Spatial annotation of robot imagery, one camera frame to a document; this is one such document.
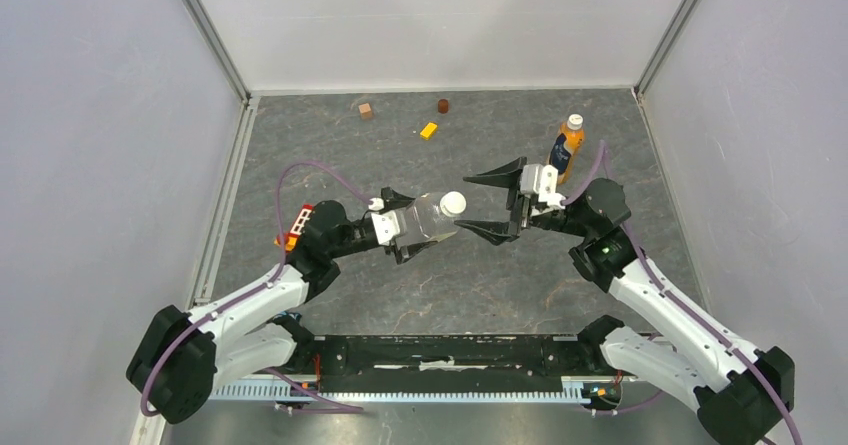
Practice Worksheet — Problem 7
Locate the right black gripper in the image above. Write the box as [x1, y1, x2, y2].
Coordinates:
[454, 155, 593, 246]

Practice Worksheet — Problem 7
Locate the clear plastic bottle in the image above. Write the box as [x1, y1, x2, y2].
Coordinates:
[403, 192, 461, 234]

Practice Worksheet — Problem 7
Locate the large white bottle cap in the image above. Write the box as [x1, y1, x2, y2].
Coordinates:
[439, 191, 467, 218]

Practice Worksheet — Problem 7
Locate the orange tea bottle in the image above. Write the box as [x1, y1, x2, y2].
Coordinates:
[547, 113, 585, 185]

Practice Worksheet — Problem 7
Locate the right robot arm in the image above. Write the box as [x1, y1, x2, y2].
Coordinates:
[462, 158, 802, 444]

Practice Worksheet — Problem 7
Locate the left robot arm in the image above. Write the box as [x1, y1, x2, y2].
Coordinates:
[126, 187, 467, 424]

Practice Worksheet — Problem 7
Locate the yellow block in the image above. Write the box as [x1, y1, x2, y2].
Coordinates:
[419, 122, 438, 140]

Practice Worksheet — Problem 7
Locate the red orange toy cart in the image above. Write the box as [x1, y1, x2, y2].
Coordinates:
[274, 204, 314, 252]

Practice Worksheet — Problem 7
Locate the tan wooden cube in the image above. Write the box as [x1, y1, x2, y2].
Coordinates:
[358, 103, 374, 120]

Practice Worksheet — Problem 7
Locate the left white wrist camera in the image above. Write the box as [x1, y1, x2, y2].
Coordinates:
[368, 197, 406, 246]

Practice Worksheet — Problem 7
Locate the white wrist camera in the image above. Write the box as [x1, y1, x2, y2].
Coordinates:
[519, 164, 557, 194]
[368, 197, 406, 246]

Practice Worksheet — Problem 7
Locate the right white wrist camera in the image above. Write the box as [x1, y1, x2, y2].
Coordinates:
[519, 164, 557, 194]

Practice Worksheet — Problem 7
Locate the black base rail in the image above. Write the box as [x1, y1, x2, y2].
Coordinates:
[281, 334, 618, 394]

